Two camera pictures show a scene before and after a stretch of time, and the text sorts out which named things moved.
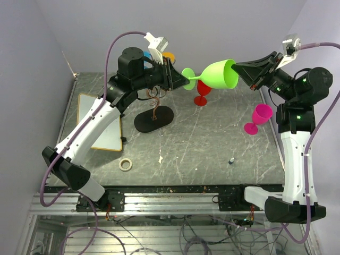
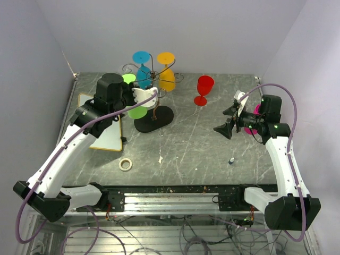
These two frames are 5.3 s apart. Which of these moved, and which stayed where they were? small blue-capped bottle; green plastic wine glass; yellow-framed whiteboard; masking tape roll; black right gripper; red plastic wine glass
Moved: black right gripper; green plastic wine glass
Stayed: red plastic wine glass; masking tape roll; small blue-capped bottle; yellow-framed whiteboard
